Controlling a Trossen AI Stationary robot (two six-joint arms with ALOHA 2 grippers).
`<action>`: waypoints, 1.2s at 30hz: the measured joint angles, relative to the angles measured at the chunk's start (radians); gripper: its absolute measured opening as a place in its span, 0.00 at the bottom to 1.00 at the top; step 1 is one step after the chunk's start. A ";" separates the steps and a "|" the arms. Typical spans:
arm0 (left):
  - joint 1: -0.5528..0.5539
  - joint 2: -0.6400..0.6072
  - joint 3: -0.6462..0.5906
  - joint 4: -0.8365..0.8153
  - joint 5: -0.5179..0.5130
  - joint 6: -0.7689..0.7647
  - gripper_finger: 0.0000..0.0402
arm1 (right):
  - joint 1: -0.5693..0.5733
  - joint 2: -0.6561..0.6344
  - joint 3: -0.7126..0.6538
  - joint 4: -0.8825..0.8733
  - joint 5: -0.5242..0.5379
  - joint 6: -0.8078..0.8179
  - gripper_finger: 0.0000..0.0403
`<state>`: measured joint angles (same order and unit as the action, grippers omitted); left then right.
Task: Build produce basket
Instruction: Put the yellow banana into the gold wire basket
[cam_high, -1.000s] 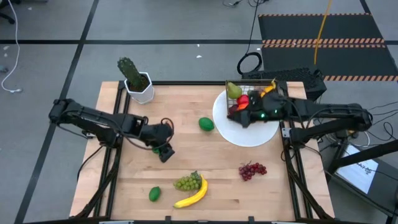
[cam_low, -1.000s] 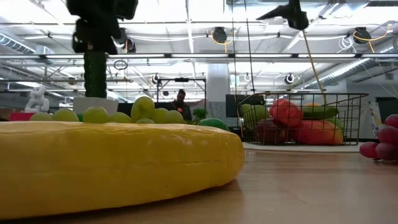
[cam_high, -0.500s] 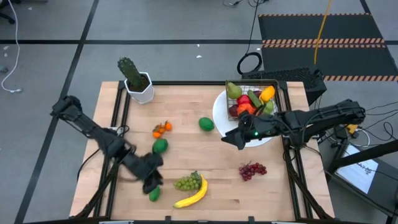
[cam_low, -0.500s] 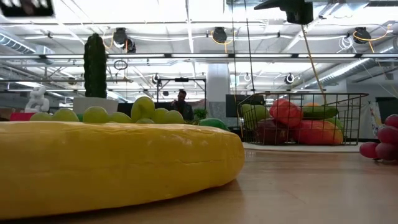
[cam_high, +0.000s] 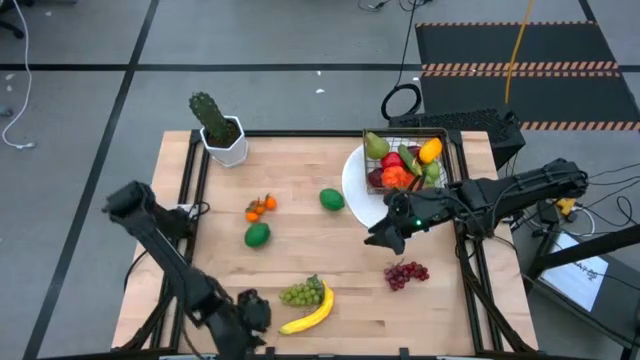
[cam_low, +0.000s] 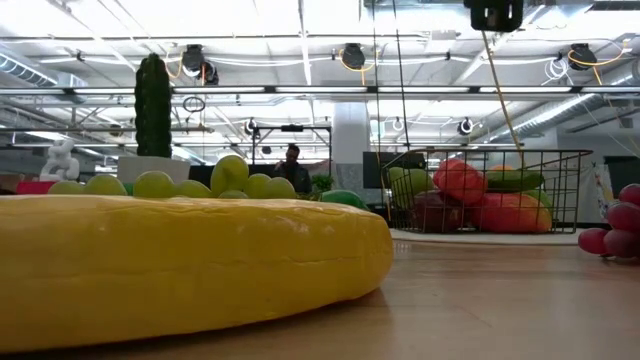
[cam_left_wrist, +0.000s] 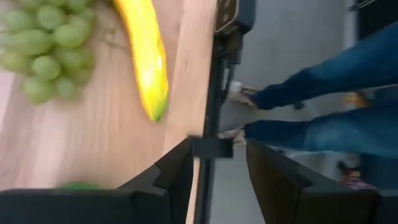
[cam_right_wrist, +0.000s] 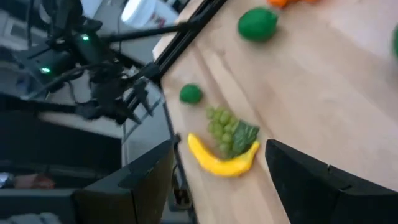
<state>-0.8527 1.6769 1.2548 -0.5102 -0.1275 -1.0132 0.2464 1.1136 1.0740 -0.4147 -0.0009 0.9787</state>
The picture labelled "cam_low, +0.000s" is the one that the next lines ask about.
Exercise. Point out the person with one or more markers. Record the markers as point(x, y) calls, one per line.
point(292, 172)

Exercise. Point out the red orange mango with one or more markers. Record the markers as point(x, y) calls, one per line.
point(510, 214)

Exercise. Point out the dark red pomegranate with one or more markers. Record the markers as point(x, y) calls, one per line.
point(435, 212)

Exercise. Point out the green pear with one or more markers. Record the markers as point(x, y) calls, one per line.
point(407, 182)

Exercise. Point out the green grape bunch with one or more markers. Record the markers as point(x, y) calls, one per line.
point(230, 172)

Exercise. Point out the black distant monitor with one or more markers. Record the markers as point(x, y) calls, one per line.
point(380, 172)

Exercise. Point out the yellow banana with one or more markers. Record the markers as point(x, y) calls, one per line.
point(190, 270)

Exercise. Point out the green cactus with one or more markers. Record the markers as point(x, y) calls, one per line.
point(152, 105)

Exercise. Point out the red box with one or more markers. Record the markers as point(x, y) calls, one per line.
point(35, 188)

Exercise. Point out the black distant rig frame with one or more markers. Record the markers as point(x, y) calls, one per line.
point(292, 128)

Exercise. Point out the yellow orange lemon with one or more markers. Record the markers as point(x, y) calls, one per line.
point(501, 168)

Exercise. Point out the red grape bunch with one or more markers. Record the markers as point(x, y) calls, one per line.
point(622, 215)

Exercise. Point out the white plate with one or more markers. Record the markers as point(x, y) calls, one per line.
point(475, 237)

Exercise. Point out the red bell pepper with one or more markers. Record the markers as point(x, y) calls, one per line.
point(460, 180)

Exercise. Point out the large green lime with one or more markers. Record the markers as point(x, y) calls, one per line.
point(345, 198)

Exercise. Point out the green cucumber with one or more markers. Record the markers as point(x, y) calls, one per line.
point(515, 181)

